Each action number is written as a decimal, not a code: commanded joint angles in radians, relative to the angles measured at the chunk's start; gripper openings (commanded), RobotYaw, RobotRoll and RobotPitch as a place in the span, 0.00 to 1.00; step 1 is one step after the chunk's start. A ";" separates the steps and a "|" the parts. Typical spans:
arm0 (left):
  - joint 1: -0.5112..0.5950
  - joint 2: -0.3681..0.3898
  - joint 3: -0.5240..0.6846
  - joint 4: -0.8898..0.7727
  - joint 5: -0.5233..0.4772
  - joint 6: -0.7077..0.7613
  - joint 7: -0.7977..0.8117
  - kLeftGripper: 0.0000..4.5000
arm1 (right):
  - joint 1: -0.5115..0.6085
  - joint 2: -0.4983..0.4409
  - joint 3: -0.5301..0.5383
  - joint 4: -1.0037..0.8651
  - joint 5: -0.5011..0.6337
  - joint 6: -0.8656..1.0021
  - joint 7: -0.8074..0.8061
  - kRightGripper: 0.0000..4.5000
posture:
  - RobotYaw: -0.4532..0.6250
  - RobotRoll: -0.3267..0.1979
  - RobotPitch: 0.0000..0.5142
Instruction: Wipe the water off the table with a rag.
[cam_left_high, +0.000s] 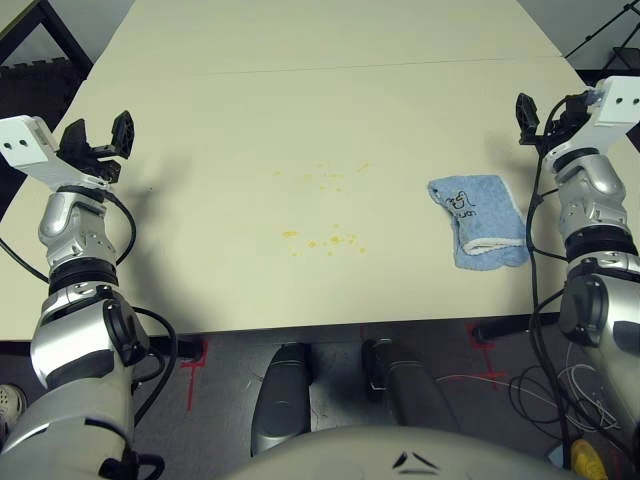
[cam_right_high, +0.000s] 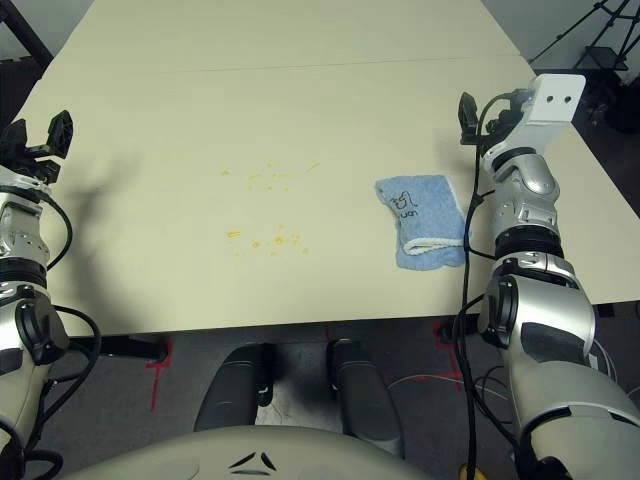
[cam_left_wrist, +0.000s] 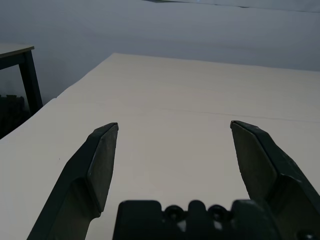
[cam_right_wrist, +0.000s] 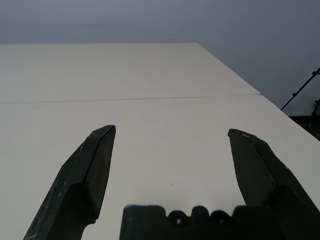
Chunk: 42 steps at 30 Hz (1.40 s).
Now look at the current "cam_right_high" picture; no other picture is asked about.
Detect white floor cables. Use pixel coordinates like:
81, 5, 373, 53
387, 344, 624, 394

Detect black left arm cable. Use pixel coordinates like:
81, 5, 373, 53
37, 197, 104, 371

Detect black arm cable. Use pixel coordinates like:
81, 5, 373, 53
451, 93, 511, 480
37, 197, 104, 371

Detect dark grey right robot leg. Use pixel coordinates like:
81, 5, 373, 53
325, 338, 406, 459

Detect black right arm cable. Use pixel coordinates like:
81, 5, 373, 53
451, 93, 511, 480

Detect black diagonal beam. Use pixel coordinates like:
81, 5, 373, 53
0, 0, 55, 62

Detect dark grey robot leg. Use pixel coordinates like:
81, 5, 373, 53
193, 342, 275, 435
325, 338, 406, 459

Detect light blue terry rag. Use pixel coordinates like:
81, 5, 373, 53
374, 173, 468, 271

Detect grey robot torso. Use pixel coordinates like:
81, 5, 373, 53
59, 424, 434, 480

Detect dark grey left robot leg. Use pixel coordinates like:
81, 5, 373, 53
193, 342, 275, 435

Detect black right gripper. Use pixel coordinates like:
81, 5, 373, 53
458, 88, 531, 146

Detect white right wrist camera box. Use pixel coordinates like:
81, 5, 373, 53
480, 73, 587, 166

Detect black tripod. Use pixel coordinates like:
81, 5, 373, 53
529, 0, 640, 64

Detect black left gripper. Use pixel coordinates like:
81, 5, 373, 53
0, 110, 75, 189

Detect black step stool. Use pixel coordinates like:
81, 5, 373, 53
572, 44, 632, 74

